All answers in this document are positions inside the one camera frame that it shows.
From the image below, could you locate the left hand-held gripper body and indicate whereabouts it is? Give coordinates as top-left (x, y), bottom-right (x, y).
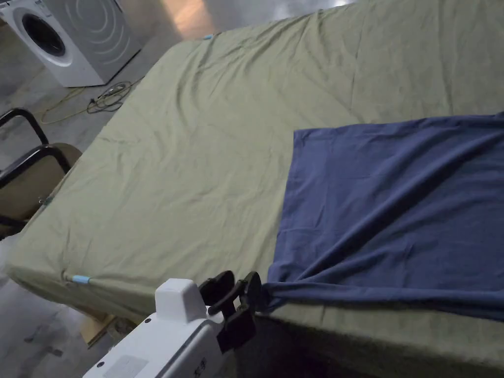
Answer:
top-left (82, 278), bottom-right (257, 378)

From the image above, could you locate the dark blue garment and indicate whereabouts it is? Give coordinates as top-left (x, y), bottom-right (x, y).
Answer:
top-left (255, 112), bottom-right (504, 322)

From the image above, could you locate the bed with pale green sheet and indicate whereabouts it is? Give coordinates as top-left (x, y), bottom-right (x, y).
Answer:
top-left (5, 0), bottom-right (504, 378)

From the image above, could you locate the white washing machine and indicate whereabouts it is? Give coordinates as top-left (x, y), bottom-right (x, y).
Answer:
top-left (0, 0), bottom-right (143, 88)

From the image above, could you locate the black frame chair tan seat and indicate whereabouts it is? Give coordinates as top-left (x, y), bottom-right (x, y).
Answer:
top-left (0, 108), bottom-right (83, 242)

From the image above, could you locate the black cable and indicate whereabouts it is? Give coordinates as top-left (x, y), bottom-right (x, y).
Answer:
top-left (86, 81), bottom-right (133, 115)

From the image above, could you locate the yellow-green cable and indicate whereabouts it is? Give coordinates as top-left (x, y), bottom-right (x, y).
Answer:
top-left (40, 78), bottom-right (139, 125)

